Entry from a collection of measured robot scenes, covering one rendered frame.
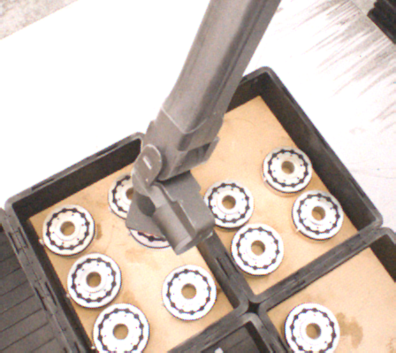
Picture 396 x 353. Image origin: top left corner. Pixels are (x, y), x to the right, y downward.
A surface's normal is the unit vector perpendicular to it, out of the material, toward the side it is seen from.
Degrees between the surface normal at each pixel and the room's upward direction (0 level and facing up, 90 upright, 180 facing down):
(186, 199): 28
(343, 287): 0
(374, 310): 0
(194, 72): 63
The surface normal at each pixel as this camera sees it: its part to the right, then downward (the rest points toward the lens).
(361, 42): 0.03, -0.38
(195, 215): 0.47, -0.48
